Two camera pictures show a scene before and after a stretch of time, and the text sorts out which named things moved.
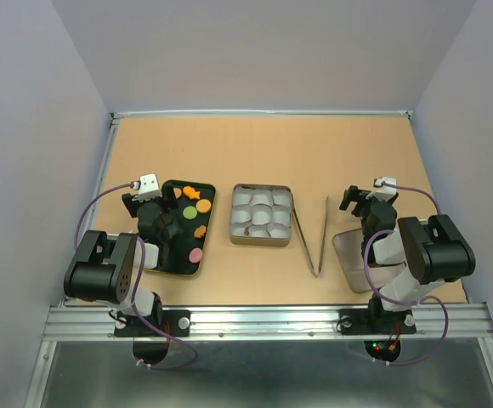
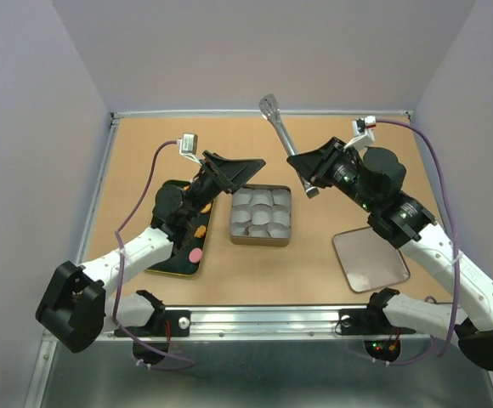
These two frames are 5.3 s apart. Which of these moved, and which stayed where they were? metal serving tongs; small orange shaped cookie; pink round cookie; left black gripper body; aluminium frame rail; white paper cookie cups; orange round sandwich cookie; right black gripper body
Moved: left black gripper body; metal serving tongs; right black gripper body
Stayed: small orange shaped cookie; orange round sandwich cookie; aluminium frame rail; white paper cookie cups; pink round cookie
